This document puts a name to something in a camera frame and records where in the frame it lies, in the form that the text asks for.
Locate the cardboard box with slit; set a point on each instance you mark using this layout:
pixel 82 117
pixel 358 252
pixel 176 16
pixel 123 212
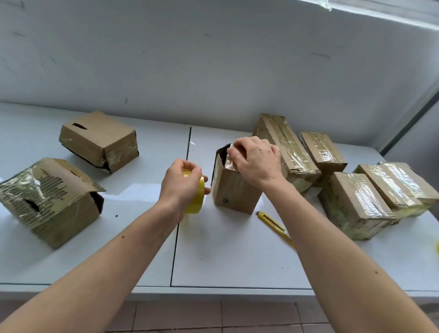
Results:
pixel 96 134

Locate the yellow utility knife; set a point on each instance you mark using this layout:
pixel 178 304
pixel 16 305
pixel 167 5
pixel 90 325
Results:
pixel 272 222

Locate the long taped cardboard box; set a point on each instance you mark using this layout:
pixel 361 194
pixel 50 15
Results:
pixel 285 144

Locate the person's left fingers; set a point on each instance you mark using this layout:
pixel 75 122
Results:
pixel 191 167

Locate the person's right forearm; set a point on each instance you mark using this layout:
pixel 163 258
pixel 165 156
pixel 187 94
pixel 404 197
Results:
pixel 341 277

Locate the clear tape scrap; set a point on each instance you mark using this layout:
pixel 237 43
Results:
pixel 323 1

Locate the person's left hand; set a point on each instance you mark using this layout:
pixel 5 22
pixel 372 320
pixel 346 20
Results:
pixel 176 185

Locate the person's left forearm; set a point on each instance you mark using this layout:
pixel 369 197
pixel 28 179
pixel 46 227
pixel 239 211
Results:
pixel 105 270

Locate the person's right hand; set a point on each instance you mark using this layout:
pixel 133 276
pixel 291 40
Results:
pixel 259 165

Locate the small taped cardboard box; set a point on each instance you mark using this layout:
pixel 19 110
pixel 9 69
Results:
pixel 322 148

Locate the person's right thumb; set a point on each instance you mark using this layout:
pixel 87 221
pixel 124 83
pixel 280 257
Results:
pixel 235 160

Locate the torn taped cardboard box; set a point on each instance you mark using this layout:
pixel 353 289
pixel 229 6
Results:
pixel 52 212

